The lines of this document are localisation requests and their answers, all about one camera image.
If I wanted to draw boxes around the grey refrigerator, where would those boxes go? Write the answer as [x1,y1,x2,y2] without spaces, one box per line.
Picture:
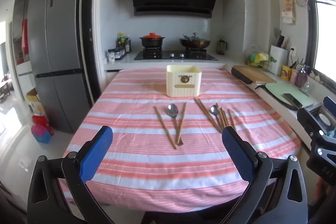
[28,0,92,134]

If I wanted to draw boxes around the black pot red lid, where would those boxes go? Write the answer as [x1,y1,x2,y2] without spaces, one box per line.
[139,33,165,48]

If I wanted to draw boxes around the black range hood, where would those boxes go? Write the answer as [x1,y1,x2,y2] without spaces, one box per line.
[129,0,223,18]

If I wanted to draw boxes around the wooden chopstick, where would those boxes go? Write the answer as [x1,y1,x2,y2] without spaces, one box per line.
[154,106,177,149]
[216,103,226,127]
[220,107,228,127]
[222,108,231,127]
[176,102,187,146]
[194,98,221,133]
[196,98,224,132]

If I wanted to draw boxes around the pink and blue toy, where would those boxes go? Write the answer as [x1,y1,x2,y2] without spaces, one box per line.
[31,114,54,144]

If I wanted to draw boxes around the window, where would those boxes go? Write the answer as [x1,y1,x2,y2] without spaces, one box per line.
[299,0,336,83]

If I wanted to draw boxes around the hanging wall calendar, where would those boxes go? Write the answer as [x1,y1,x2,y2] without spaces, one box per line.
[282,0,296,24]

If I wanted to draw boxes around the wire rack with sponges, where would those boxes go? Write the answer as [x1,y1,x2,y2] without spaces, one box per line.
[245,44,271,68]

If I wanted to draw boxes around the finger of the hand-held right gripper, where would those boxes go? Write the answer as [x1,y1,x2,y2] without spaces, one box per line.
[323,96,336,112]
[297,106,336,184]

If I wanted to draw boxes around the wooden cutting board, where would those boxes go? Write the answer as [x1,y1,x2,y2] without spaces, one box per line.
[232,65,277,84]

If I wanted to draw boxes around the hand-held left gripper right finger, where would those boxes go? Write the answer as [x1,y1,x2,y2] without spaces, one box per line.
[221,126,308,224]

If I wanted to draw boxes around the pale green cutting board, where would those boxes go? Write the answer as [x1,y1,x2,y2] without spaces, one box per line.
[265,82,315,111]

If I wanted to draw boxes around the garlic bulbs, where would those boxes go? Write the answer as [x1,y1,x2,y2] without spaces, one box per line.
[310,70,323,82]

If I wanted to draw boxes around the open shelf cabinet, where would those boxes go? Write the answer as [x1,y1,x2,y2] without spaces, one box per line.
[11,0,34,109]

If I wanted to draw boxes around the black door frame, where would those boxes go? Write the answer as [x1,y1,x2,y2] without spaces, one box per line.
[82,0,103,105]

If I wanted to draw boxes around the group of spice jars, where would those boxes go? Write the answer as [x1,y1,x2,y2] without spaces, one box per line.
[112,46,126,60]

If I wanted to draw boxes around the black smartphone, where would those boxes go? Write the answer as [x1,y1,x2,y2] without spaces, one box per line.
[283,93,306,109]

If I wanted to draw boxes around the cardboard box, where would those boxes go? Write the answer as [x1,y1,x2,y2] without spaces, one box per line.
[26,88,47,116]

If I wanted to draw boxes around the metal spoon wooden handle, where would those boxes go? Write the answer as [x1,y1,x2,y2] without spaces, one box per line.
[167,103,184,146]
[210,105,223,132]

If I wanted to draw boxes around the pink striped tablecloth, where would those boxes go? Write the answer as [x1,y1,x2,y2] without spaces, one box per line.
[59,68,302,214]

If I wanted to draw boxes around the black gas stove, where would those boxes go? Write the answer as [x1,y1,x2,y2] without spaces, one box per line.
[134,49,218,61]

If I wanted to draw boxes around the yellow packet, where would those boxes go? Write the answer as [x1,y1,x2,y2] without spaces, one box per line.
[281,65,292,81]

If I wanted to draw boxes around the dark french press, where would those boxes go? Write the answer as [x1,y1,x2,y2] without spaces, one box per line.
[217,39,228,55]

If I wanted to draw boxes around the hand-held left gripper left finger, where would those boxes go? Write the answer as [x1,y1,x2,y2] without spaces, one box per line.
[27,126,114,224]

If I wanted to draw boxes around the wok with glass lid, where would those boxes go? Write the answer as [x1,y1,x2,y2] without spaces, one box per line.
[179,33,211,50]

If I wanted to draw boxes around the white knife block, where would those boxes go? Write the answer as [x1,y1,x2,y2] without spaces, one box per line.
[269,35,288,75]

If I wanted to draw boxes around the dark purple cup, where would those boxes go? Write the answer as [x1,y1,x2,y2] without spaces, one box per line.
[295,67,308,87]

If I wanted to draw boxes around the cream plastic utensil holder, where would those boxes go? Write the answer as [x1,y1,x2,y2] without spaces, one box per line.
[166,65,202,97]

